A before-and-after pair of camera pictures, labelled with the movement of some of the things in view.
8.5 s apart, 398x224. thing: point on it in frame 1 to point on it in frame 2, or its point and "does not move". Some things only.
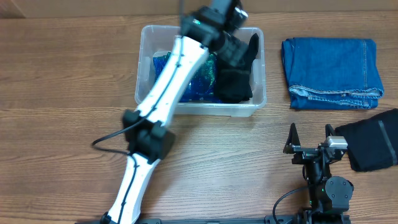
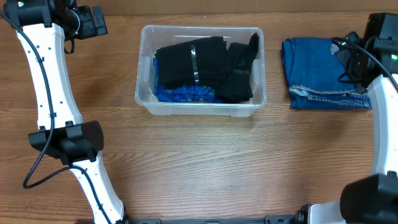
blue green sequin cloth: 203,87 does not move
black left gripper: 234,51 to 89,28
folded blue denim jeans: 332,73 does not move
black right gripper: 301,154 to 341,50
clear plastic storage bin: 159,38 does not move
